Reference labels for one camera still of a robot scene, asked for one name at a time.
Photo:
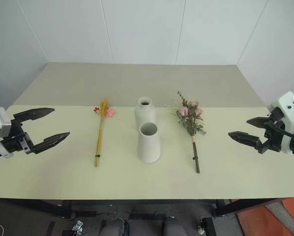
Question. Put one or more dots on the silver caster wheel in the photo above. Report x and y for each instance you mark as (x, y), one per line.
(78, 226)

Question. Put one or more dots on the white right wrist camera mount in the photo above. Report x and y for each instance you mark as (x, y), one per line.
(290, 108)

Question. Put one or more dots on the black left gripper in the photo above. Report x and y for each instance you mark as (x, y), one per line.
(14, 141)

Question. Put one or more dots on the black caster wheel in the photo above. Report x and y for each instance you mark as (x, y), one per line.
(201, 227)

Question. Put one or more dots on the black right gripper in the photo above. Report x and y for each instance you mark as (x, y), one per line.
(272, 137)

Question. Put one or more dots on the yellow wheat flower bunch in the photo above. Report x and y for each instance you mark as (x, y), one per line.
(100, 132)

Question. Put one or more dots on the white narrow-neck bottle vase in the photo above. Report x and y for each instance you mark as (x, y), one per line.
(145, 114)

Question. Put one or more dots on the dark grey rounded shape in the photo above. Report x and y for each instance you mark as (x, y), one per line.
(115, 228)

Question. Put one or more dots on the pink rose bouquet stem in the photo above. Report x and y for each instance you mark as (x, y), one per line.
(191, 120)

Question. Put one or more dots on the black metal table frame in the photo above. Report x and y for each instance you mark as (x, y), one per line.
(63, 207)

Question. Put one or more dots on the white conical vase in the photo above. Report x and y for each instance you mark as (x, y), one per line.
(148, 145)

